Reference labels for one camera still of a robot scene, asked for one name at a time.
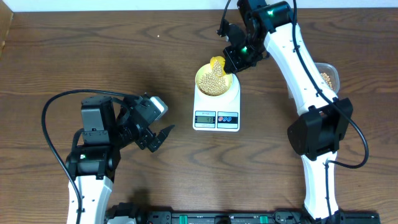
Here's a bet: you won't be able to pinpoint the yellow plastic measuring scoop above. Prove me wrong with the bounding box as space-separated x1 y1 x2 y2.
210 56 226 78

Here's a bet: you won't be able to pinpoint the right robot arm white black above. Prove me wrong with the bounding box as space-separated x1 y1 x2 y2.
217 0 353 223

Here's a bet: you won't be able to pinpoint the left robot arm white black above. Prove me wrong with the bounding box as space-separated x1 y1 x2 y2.
66 95 173 223

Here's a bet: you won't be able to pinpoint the pale yellow bowl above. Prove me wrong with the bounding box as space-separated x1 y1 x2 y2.
195 63 233 94

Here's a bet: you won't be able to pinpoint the soybeans in yellow bowl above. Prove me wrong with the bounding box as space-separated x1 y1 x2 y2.
197 73 228 96

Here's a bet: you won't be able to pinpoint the white digital kitchen scale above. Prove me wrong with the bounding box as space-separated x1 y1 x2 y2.
192 74 241 132

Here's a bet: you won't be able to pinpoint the clear container of soybeans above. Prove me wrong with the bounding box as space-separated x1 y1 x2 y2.
280 62 340 99

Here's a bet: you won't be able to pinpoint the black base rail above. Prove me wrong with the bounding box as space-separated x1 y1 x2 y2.
104 203 381 224

